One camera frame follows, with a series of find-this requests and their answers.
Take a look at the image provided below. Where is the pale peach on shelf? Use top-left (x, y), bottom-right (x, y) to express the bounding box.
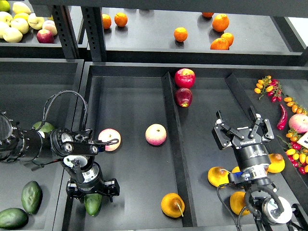
top-left (42, 20), bottom-right (58, 36)

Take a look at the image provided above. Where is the black centre divided tray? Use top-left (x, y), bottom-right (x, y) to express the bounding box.
top-left (65, 62), bottom-right (308, 231)

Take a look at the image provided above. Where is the red chili pepper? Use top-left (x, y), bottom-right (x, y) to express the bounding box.
top-left (276, 104), bottom-right (288, 130)

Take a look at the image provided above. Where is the black perforated post left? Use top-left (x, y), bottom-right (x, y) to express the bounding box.
top-left (52, 5), bottom-right (79, 59)

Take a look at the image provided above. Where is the red apple upper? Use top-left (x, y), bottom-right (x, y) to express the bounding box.
top-left (174, 68), bottom-right (195, 89)

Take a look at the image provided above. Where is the orange front right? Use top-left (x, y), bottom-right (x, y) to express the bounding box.
top-left (210, 38), bottom-right (229, 50)

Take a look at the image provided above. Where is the orange middle shelf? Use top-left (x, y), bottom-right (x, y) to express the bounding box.
top-left (174, 27), bottom-right (188, 42)

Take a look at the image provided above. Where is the large orange upper right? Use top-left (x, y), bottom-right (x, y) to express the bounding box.
top-left (212, 13), bottom-right (230, 32)

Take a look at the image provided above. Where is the orange partly hidden top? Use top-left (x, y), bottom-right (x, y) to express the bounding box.
top-left (202, 12), bottom-right (214, 18)

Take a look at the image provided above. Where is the dark green avocado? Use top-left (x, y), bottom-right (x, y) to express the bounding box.
top-left (21, 181), bottom-right (43, 214)
top-left (0, 208), bottom-right (28, 229)

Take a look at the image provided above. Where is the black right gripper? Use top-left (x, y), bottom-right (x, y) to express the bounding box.
top-left (212, 105), bottom-right (274, 183)

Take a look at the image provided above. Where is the orange shelf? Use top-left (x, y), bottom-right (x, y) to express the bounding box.
top-left (102, 13), bottom-right (112, 29)
top-left (174, 27), bottom-right (188, 42)
top-left (114, 12), bottom-right (128, 27)

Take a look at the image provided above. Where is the cherry tomato bunch lower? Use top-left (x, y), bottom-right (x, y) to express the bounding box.
top-left (278, 128), bottom-right (308, 175)

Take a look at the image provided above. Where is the orange far left shelf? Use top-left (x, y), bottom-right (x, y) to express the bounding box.
top-left (102, 13), bottom-right (112, 29)

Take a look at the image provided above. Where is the dark red apple on shelf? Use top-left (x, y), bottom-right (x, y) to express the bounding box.
top-left (37, 29), bottom-right (54, 44)

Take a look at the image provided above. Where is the cherry tomato bunch upper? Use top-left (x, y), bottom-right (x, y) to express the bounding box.
top-left (254, 76), bottom-right (282, 103)

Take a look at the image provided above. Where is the white label card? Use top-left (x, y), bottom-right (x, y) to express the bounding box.
top-left (297, 132), bottom-right (308, 148)

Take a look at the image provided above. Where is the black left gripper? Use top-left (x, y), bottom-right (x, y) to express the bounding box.
top-left (66, 162), bottom-right (120, 203)

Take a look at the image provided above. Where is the pink apple right edge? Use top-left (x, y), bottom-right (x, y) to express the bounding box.
top-left (288, 114), bottom-right (308, 134)

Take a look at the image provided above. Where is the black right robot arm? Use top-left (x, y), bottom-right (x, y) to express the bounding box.
top-left (212, 107), bottom-right (308, 231)

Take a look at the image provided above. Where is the orange right small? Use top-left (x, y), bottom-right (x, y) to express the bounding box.
top-left (221, 33), bottom-right (234, 47)

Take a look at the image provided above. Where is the cherry tomato bunch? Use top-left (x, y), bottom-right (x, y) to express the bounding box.
top-left (278, 128), bottom-right (308, 175)
top-left (254, 76), bottom-right (282, 103)

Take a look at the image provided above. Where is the black left tray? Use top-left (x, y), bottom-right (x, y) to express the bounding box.
top-left (0, 58), bottom-right (83, 231)

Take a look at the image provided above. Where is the black perforated shelf post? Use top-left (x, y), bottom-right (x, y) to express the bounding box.
top-left (81, 6), bottom-right (107, 62)

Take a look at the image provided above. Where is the dark red apple lower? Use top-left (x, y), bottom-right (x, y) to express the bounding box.
top-left (175, 88), bottom-right (193, 108)

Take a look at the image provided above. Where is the black upper shelf tray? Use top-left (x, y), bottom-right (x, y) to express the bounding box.
top-left (104, 9), bottom-right (308, 66)

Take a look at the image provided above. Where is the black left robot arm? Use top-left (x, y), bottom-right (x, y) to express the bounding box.
top-left (0, 90), bottom-right (120, 201)

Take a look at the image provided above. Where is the dark green avocado bottom left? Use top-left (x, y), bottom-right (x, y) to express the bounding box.
top-left (0, 208), bottom-right (28, 229)

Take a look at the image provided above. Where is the orange cherry tomato string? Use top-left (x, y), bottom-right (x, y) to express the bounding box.
top-left (283, 96), bottom-right (308, 116)

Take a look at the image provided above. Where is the pink apple centre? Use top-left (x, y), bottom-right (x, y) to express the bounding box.
top-left (145, 124), bottom-right (167, 146)

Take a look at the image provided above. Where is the dark green avocado lower left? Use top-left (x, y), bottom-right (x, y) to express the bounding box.
top-left (21, 181), bottom-right (43, 214)

